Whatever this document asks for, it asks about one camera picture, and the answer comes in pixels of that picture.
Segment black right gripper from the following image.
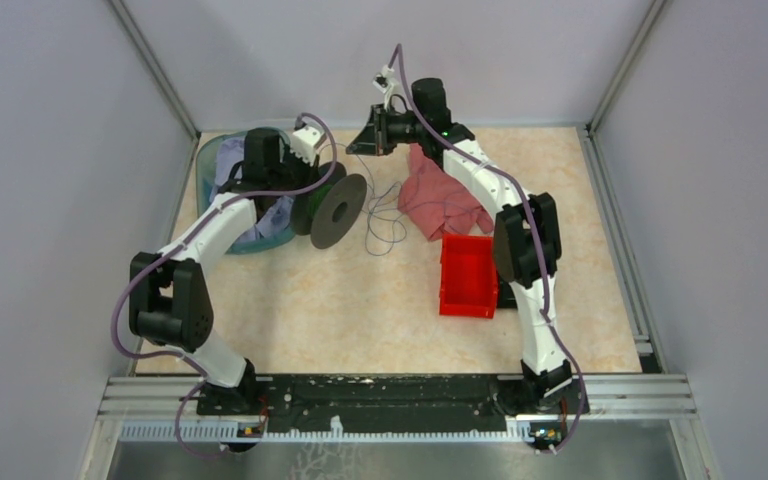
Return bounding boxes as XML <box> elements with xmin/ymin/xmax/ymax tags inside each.
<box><xmin>345</xmin><ymin>105</ymin><xmax>425</xmax><ymax>158</ymax></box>

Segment black cable spool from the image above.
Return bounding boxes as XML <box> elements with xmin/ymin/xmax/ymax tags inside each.
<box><xmin>290</xmin><ymin>162</ymin><xmax>367</xmax><ymax>250</ymax></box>

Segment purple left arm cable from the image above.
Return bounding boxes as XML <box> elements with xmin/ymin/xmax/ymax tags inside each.
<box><xmin>110</xmin><ymin>112</ymin><xmax>340</xmax><ymax>462</ymax></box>

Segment teal plastic tray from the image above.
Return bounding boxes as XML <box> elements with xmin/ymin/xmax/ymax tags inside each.
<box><xmin>195</xmin><ymin>130</ymin><xmax>295</xmax><ymax>255</ymax></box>

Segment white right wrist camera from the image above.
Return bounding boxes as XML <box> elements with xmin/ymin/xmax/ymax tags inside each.
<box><xmin>372</xmin><ymin>65</ymin><xmax>402</xmax><ymax>111</ymax></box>

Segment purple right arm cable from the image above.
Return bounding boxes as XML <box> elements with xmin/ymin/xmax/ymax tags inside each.
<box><xmin>387</xmin><ymin>43</ymin><xmax>589</xmax><ymax>455</ymax></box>

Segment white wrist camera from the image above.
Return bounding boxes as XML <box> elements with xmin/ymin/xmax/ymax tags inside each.
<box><xmin>372</xmin><ymin>65</ymin><xmax>402</xmax><ymax>111</ymax></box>
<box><xmin>289</xmin><ymin>125</ymin><xmax>325</xmax><ymax>165</ymax></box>

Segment lavender cloth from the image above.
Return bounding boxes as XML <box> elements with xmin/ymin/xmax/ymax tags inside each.
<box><xmin>209</xmin><ymin>135</ymin><xmax>294</xmax><ymax>249</ymax></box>

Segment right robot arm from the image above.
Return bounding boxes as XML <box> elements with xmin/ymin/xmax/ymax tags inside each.
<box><xmin>346</xmin><ymin>78</ymin><xmax>574</xmax><ymax>412</ymax></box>

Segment red plastic bin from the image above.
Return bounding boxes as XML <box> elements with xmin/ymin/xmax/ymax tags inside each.
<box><xmin>438</xmin><ymin>234</ymin><xmax>499</xmax><ymax>319</ymax></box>

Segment green wire on spool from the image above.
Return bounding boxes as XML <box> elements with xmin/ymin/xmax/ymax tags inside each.
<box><xmin>307</xmin><ymin>185</ymin><xmax>332</xmax><ymax>220</ymax></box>

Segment pink cloth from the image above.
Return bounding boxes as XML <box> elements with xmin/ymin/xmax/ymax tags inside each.
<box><xmin>397</xmin><ymin>145</ymin><xmax>493</xmax><ymax>242</ymax></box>

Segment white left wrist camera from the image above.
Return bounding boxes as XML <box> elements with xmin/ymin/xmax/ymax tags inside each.
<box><xmin>289</xmin><ymin>125</ymin><xmax>325</xmax><ymax>165</ymax></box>

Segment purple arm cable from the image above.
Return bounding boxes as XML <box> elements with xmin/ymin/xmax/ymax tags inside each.
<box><xmin>387</xmin><ymin>43</ymin><xmax>589</xmax><ymax>455</ymax></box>
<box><xmin>110</xmin><ymin>112</ymin><xmax>340</xmax><ymax>462</ymax></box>

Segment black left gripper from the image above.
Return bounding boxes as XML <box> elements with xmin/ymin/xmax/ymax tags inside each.
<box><xmin>268</xmin><ymin>142</ymin><xmax>322</xmax><ymax>199</ymax></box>

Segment thin blue wire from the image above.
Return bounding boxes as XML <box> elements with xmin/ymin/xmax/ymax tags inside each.
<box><xmin>320</xmin><ymin>142</ymin><xmax>485</xmax><ymax>258</ymax></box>

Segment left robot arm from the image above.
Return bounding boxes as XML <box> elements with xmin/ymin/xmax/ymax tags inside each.
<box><xmin>126</xmin><ymin>125</ymin><xmax>326</xmax><ymax>414</ymax></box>

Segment black plastic bin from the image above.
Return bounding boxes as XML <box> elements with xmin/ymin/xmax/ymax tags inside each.
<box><xmin>496</xmin><ymin>277</ymin><xmax>517</xmax><ymax>310</ymax></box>

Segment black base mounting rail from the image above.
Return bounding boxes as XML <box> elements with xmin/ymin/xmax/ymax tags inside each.
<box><xmin>196</xmin><ymin>374</ymin><xmax>590</xmax><ymax>438</ymax></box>

